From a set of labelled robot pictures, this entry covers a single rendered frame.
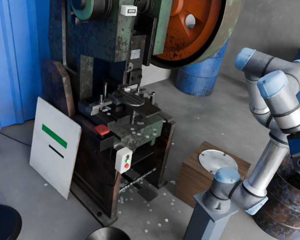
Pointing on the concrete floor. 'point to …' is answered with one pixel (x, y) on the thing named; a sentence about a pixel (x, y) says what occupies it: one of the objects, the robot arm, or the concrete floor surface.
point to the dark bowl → (108, 234)
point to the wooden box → (201, 174)
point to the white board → (55, 146)
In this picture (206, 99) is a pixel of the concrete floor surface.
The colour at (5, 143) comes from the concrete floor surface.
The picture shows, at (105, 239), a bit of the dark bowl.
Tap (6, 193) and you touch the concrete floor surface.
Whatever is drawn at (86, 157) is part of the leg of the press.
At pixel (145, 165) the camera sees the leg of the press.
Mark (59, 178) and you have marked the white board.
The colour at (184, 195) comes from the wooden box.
